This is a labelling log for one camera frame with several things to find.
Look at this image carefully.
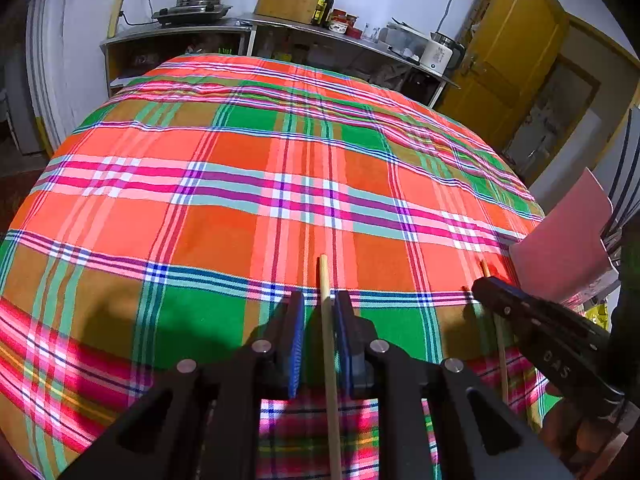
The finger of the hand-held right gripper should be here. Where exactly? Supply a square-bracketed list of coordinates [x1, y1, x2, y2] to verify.
[522, 294, 612, 355]
[472, 276, 551, 342]

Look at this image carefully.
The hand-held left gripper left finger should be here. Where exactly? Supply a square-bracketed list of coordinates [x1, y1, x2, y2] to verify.
[57, 289, 307, 480]

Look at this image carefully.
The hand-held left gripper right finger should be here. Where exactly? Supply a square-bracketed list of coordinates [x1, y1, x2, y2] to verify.
[334, 289, 576, 480]

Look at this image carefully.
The wooden chopstick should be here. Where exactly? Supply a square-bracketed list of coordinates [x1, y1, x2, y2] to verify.
[480, 259, 511, 404]
[319, 254, 345, 480]

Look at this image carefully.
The person's right hand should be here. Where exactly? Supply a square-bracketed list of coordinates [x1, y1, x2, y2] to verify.
[541, 394, 627, 480]

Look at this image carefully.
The pink board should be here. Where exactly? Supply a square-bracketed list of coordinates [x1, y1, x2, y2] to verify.
[510, 167, 617, 307]

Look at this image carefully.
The plaid orange green tablecloth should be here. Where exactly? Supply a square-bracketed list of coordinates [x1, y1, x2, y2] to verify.
[0, 55, 547, 480]

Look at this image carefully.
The yellow wooden door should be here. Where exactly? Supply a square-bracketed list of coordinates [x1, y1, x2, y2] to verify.
[434, 0, 572, 152]

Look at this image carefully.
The white electric cooker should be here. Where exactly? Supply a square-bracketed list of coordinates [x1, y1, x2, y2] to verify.
[419, 32, 467, 77]

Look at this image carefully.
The steel kitchen counter shelf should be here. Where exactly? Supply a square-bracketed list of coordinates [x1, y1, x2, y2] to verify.
[99, 12, 462, 109]

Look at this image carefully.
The red lidded jar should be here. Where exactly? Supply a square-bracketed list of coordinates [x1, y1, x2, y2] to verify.
[328, 8, 359, 34]

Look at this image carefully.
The steel gas stove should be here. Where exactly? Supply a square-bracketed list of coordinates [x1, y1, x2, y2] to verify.
[151, 4, 234, 27]

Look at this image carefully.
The yellow power strip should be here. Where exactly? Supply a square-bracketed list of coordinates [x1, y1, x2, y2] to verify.
[107, 0, 125, 39]

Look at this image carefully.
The yellow door frame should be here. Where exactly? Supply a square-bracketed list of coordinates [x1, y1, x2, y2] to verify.
[500, 10, 640, 196]

